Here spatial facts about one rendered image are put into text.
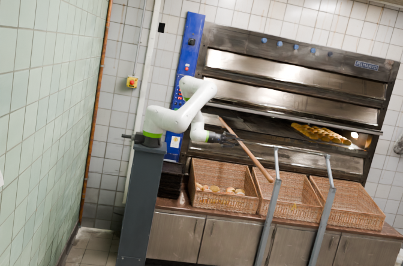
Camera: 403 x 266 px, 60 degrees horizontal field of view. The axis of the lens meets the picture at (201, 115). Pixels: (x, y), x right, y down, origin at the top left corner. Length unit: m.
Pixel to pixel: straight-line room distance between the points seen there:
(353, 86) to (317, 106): 0.40
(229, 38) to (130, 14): 0.89
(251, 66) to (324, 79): 0.72
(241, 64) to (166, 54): 0.69
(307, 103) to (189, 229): 1.61
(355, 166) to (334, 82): 0.89
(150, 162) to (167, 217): 0.86
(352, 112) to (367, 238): 1.16
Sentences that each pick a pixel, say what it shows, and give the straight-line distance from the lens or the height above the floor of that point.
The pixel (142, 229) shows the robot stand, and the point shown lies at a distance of 2.38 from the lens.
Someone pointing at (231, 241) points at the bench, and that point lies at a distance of 3.12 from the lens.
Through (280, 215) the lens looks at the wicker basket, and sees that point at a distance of 3.17.
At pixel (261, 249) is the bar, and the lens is 3.15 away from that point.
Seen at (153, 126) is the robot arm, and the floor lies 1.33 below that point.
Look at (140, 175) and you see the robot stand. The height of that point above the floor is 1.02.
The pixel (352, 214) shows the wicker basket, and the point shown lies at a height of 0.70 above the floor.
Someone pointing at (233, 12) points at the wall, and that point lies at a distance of 3.23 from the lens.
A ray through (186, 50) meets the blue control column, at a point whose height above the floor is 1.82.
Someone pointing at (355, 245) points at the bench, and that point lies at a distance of 3.54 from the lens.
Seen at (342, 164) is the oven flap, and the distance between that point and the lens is 3.80.
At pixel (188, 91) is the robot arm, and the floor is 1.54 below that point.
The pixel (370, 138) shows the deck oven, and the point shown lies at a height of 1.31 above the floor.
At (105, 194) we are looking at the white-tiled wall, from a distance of 3.49.
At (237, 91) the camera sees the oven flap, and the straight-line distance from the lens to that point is 3.26.
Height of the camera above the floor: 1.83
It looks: 10 degrees down
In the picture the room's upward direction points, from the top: 11 degrees clockwise
